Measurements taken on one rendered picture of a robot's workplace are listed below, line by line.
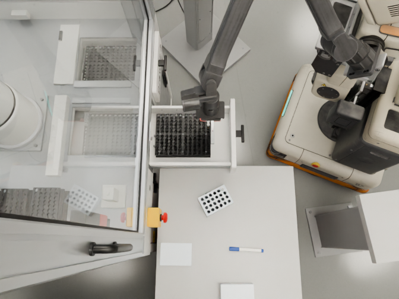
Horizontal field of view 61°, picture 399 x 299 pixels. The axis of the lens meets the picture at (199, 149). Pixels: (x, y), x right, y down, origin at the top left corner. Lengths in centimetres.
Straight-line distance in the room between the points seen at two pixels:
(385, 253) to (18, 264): 140
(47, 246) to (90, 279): 180
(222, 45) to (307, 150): 117
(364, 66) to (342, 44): 13
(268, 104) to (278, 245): 121
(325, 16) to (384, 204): 86
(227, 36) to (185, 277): 93
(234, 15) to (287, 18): 178
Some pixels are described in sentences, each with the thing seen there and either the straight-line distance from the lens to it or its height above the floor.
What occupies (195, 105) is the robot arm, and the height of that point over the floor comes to 116.
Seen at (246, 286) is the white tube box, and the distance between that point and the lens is 141.
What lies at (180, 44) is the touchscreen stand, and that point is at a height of 4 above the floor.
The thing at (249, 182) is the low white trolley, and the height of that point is 76.
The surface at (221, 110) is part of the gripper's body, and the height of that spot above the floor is 107.
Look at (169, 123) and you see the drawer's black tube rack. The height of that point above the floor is 90.
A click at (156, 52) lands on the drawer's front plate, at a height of 93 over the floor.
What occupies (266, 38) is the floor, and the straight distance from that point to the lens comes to 267.
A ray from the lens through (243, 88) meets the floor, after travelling 245.
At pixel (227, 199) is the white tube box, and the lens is 142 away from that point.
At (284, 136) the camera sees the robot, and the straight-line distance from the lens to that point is 206.
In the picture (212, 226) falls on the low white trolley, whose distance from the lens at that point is 144.
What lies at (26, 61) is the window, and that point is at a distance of 51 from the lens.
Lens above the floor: 220
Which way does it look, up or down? 75 degrees down
